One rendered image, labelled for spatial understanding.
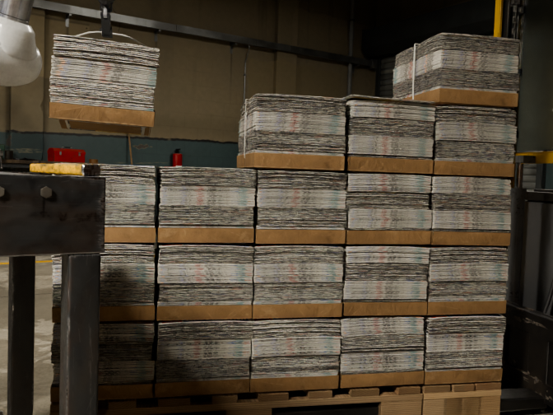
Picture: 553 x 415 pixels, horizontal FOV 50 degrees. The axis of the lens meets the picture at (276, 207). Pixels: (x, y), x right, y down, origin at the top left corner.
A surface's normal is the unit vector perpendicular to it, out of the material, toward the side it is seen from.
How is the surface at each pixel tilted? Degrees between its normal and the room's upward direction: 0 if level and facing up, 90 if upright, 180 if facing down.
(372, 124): 90
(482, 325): 90
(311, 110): 90
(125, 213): 90
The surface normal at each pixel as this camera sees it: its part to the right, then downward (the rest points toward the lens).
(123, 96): 0.23, 0.22
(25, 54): 0.87, 0.30
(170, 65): 0.55, 0.07
